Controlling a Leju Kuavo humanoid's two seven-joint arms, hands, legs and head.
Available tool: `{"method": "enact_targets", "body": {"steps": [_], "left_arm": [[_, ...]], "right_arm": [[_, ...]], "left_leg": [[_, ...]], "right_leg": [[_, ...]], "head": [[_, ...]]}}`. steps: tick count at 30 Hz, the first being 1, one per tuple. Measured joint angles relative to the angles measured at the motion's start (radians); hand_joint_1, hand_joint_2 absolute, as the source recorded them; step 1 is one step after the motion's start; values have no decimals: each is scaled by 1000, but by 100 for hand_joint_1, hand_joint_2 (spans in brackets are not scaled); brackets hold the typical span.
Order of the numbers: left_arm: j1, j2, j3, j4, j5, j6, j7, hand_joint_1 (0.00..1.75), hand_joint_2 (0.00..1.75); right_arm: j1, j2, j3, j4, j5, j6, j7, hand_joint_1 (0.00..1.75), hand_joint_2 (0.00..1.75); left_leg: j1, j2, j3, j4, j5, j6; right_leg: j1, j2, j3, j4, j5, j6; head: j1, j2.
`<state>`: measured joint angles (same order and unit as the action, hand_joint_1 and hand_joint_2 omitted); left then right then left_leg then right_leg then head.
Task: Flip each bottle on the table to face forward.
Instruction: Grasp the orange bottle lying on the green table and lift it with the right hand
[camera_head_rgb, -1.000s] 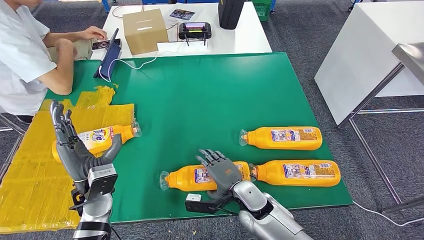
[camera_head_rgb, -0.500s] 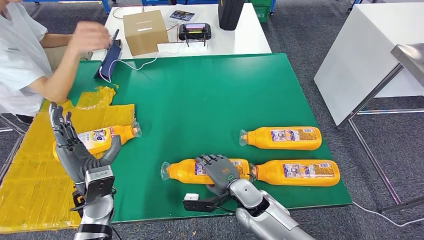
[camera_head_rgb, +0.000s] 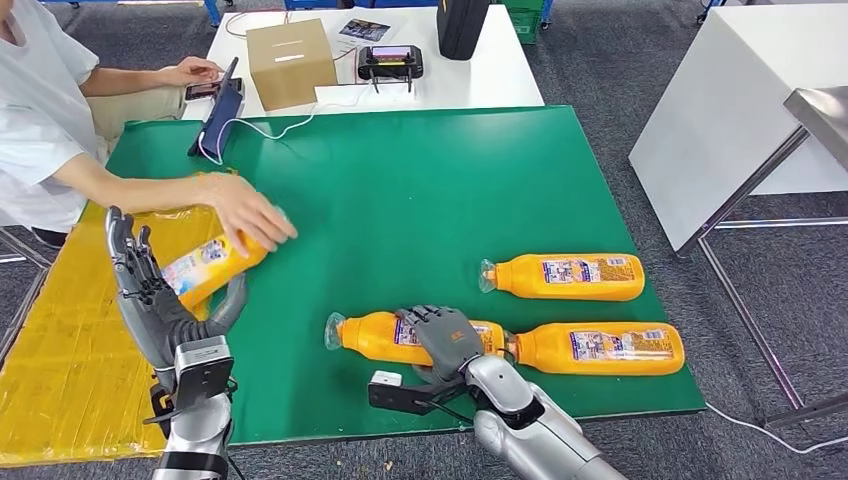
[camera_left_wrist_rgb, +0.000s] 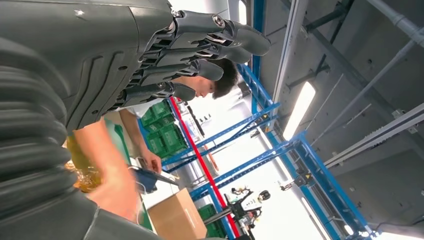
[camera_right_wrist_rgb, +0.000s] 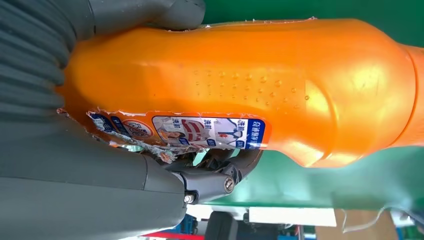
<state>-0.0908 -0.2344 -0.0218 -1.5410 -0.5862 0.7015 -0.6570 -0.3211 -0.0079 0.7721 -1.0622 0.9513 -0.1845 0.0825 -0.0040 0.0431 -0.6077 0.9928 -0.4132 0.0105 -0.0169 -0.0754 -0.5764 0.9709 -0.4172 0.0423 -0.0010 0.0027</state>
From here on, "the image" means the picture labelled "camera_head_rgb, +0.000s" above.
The person's right hand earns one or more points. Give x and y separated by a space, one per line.
245 208

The person's left hand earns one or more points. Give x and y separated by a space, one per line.
192 71

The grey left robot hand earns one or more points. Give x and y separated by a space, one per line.
159 318

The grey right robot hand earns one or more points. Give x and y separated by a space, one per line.
450 341

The smartphone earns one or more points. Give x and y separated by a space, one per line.
199 89

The orange detergent bottle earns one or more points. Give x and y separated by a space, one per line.
212 265
371 338
523 278
550 351

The person's left forearm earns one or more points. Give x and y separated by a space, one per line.
122 81

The person's right forearm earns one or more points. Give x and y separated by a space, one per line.
132 189

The tablet in blue case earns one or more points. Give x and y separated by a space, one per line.
218 122

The brown cardboard box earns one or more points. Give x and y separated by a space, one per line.
291 66

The yellow taped mat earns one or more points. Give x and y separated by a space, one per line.
66 364

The green table board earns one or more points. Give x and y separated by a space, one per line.
430 185

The person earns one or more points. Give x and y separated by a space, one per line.
33 119

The printed booklet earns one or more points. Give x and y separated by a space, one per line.
364 30

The black handheld controller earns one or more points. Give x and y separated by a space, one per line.
391 63

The black hard case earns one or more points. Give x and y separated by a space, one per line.
460 26

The green plastic crate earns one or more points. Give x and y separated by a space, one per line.
526 20

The large white table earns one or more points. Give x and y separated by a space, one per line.
715 119

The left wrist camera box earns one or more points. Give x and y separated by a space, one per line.
202 374

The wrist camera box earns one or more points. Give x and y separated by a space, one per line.
202 374
404 397

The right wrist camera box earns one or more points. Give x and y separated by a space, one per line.
404 397

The metal chair frame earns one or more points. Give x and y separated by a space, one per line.
26 250

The steel frame table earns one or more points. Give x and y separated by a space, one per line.
821 112

